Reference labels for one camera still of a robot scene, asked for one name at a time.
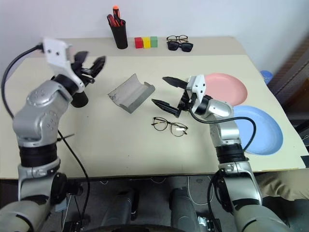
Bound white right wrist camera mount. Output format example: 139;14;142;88
186;74;207;103

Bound blue round container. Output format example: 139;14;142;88
260;70;274;85

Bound orange-tipped black red marker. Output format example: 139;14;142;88
112;4;122;26

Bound thin white cable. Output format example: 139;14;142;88
187;175;211;206

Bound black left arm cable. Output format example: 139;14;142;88
0;43;44;119

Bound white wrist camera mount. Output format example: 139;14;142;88
42;37;86;89
186;74;207;103

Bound tall black pen holder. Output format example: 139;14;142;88
110;20;129;50

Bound brown-framed clear glasses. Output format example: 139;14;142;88
166;35;189;44

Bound blue plate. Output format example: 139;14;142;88
232;104;284;156

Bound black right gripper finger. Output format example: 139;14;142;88
162;76;189;89
151;98;182;118

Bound thin black cable tie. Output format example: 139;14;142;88
56;133;76;144

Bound pink plate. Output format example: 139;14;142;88
204;72;249;106

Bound black sunglasses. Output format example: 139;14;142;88
167;41;195;52

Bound dark rounded robot leg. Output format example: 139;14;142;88
100;188;140;229
169;188;201;232

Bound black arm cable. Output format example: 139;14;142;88
189;105;257;153
0;43;44;119

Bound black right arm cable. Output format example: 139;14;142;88
189;105;257;153

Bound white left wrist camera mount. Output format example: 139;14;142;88
42;37;86;89

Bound small grey-blue box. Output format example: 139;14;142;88
55;200;69;213

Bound thin black-framed clear glasses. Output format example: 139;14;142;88
151;116;189;138

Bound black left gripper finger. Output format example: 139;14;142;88
74;51;89;66
89;56;107;79

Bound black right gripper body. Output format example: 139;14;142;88
176;83;197;112

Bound dark brown furniture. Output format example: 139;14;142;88
267;35;309;150

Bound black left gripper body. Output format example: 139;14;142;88
71;61;96;86

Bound short black cup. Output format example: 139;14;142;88
70;91;88;108

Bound open grey glasses case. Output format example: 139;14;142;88
107;73;155;115

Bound beige cloth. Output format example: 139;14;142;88
255;172;309;202

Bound long black hanging cable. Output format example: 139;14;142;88
57;130;91;227

